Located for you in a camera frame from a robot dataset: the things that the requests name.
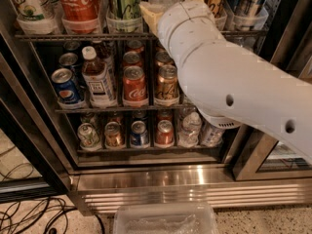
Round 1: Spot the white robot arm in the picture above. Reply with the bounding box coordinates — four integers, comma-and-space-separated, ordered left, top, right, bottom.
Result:
139, 0, 312, 159

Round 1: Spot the green can top shelf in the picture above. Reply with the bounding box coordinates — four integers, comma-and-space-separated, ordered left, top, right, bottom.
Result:
109, 0, 140, 20

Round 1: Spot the red coca-cola can top shelf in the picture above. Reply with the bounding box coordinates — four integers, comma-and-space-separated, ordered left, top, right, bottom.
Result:
60, 0, 101, 34

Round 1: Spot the iced tea bottle white cap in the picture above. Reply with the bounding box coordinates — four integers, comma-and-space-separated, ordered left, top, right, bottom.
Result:
82, 46, 116, 102

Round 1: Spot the blue pepsi can middle shelf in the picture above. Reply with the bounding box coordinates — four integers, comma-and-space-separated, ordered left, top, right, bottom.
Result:
51, 68, 83, 104

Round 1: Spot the blue pepsi can shelf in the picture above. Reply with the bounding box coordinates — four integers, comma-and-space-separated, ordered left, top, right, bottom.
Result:
131, 121, 149, 147
51, 68, 83, 104

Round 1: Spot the stainless steel fridge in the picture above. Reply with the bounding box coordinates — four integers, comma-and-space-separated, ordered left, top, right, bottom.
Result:
0, 0, 312, 215

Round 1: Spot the red coke can bottom shelf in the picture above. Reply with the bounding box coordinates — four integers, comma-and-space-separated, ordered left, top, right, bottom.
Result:
156, 120, 174, 145

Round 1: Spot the blue pepsi can bottom shelf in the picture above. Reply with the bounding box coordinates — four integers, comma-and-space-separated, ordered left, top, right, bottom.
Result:
131, 121, 149, 147

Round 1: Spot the water bottle bottom shelf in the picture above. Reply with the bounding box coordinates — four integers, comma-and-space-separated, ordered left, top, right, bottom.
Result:
178, 112, 202, 147

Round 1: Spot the gold can bottom shelf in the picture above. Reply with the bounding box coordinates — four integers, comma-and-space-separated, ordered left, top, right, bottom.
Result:
104, 121, 125, 148

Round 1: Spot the tea bottle bottom shelf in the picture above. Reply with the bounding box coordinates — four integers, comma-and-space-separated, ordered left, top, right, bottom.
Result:
200, 122, 224, 147

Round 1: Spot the silver green can bottom shelf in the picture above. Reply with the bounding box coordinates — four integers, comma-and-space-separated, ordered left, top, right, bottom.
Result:
77, 123, 99, 147

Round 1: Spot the right glass fridge door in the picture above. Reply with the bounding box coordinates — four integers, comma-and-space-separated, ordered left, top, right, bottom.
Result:
232, 130, 312, 180

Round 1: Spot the left open fridge door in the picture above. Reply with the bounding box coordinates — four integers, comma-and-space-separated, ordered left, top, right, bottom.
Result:
0, 57, 68, 203

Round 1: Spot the gold can middle second row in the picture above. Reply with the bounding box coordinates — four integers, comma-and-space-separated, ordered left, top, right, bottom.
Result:
155, 51, 174, 69

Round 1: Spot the red can middle second row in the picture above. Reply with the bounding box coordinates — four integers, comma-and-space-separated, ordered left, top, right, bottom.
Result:
122, 51, 143, 68

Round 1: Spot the gold can middle front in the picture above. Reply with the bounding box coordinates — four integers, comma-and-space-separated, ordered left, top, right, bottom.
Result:
155, 64, 178, 100

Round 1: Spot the red coke can middle front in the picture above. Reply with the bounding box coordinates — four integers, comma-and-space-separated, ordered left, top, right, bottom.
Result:
123, 65, 147, 101

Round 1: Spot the pepsi can middle second row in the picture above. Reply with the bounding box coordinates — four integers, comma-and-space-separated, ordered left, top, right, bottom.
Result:
58, 53, 82, 73

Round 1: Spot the white 7up can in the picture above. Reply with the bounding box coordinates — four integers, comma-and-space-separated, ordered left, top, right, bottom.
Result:
6, 0, 59, 21

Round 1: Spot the clear plastic bin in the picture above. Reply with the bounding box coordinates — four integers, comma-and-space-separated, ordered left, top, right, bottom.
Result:
113, 202, 219, 234

